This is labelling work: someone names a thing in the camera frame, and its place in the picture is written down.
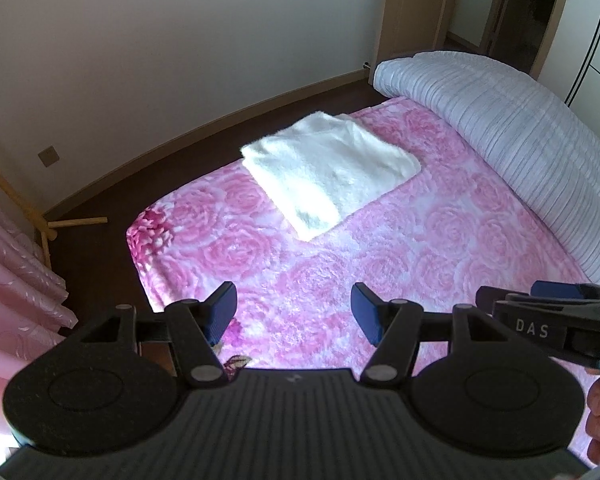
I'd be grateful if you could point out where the pink curtain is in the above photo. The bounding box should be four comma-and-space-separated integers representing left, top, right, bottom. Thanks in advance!
0, 180, 79, 478

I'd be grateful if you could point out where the wooden baseboard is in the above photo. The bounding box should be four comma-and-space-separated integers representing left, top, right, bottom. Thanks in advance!
44, 67, 377, 222

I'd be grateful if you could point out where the wooden door frame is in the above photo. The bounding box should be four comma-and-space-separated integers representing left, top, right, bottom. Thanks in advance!
367, 0, 578, 81

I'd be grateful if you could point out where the white fluffy garment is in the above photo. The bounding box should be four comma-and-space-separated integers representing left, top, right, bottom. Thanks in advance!
240, 111, 422, 242

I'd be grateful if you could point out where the grey striped quilt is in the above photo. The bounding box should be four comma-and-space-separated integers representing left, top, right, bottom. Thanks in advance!
372, 50, 600, 283

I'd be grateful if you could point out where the wooden rack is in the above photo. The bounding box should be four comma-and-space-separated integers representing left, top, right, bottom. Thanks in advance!
0, 147, 109, 272

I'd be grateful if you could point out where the pink floral blanket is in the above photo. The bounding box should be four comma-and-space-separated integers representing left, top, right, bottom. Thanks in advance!
125, 96, 600, 466

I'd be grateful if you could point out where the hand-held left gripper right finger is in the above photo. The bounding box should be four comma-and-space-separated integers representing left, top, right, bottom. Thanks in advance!
351, 281, 512, 389

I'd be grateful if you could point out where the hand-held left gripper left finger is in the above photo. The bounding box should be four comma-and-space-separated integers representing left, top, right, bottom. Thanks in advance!
81, 281, 239, 389

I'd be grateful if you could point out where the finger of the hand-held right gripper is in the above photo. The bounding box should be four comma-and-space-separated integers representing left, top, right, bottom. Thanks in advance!
531, 280, 600, 301
475, 284, 532, 314

